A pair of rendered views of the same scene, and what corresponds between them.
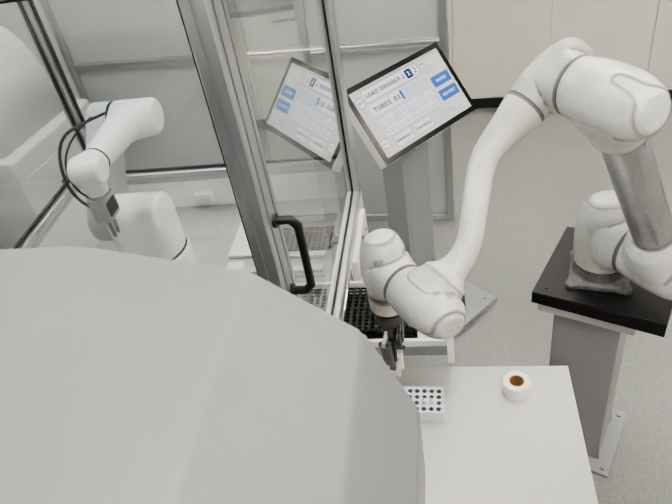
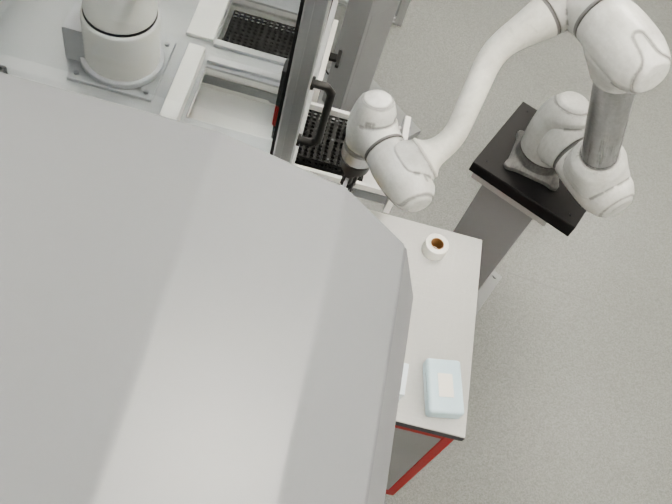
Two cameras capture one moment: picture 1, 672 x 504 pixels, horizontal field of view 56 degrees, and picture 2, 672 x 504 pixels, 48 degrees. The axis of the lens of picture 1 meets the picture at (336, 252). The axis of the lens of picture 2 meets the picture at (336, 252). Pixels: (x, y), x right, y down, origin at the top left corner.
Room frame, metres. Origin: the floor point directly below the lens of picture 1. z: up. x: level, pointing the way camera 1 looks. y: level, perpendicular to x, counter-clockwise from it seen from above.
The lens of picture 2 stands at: (-0.07, 0.30, 2.55)
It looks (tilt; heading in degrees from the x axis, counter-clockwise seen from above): 57 degrees down; 339
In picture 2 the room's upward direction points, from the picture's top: 21 degrees clockwise
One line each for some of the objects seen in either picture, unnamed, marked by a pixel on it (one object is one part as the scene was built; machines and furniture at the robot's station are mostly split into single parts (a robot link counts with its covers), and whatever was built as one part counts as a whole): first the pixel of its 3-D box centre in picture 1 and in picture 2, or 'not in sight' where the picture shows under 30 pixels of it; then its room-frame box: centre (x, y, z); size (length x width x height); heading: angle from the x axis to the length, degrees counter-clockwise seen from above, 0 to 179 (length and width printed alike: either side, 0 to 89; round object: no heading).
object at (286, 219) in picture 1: (296, 256); (316, 115); (0.90, 0.07, 1.45); 0.05 x 0.03 x 0.19; 77
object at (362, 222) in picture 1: (360, 247); (324, 62); (1.63, -0.08, 0.87); 0.29 x 0.02 x 0.11; 167
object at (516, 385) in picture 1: (516, 385); (435, 247); (1.04, -0.40, 0.78); 0.07 x 0.07 x 0.04
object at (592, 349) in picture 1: (585, 365); (487, 231); (1.37, -0.77, 0.38); 0.30 x 0.30 x 0.76; 52
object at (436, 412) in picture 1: (420, 403); not in sight; (1.04, -0.15, 0.78); 0.12 x 0.08 x 0.04; 75
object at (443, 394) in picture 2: not in sight; (443, 388); (0.61, -0.37, 0.78); 0.15 x 0.10 x 0.04; 177
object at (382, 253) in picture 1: (386, 265); (373, 124); (1.07, -0.10, 1.25); 0.13 x 0.11 x 0.16; 24
